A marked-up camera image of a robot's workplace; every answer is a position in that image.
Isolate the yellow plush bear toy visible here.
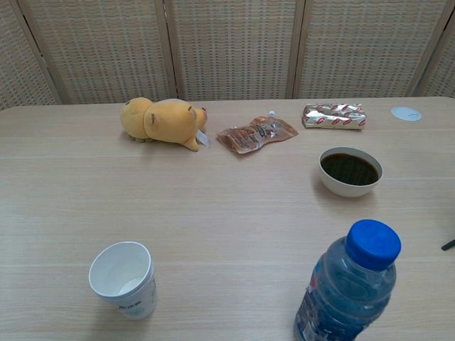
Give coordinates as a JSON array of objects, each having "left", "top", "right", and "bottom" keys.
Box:
[{"left": 119, "top": 97, "right": 211, "bottom": 153}]

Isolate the gold foil snack package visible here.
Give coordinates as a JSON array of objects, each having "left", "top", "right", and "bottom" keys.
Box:
[{"left": 301, "top": 103, "right": 368, "bottom": 133}]

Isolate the clear bottle with blue cap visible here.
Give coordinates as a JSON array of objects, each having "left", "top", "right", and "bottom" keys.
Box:
[{"left": 293, "top": 219, "right": 402, "bottom": 341}]

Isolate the woven folding screen panel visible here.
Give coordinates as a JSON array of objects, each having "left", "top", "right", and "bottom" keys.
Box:
[
  {"left": 414, "top": 21, "right": 455, "bottom": 99},
  {"left": 162, "top": 0, "right": 307, "bottom": 102},
  {"left": 293, "top": 0, "right": 455, "bottom": 100},
  {"left": 14, "top": 0, "right": 178, "bottom": 106},
  {"left": 0, "top": 0, "right": 60, "bottom": 111}
]

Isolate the white paper cup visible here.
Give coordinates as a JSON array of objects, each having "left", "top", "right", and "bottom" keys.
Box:
[{"left": 87, "top": 241, "right": 159, "bottom": 320}]

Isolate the brown sauce pouch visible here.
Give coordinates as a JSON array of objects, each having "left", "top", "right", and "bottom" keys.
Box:
[{"left": 216, "top": 109, "right": 299, "bottom": 158}]

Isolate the white bowl dark liquid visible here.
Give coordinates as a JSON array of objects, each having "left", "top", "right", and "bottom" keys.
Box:
[{"left": 318, "top": 146, "right": 384, "bottom": 198}]

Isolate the white round table grommet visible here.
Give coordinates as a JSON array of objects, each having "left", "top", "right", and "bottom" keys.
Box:
[{"left": 390, "top": 106, "right": 423, "bottom": 123}]

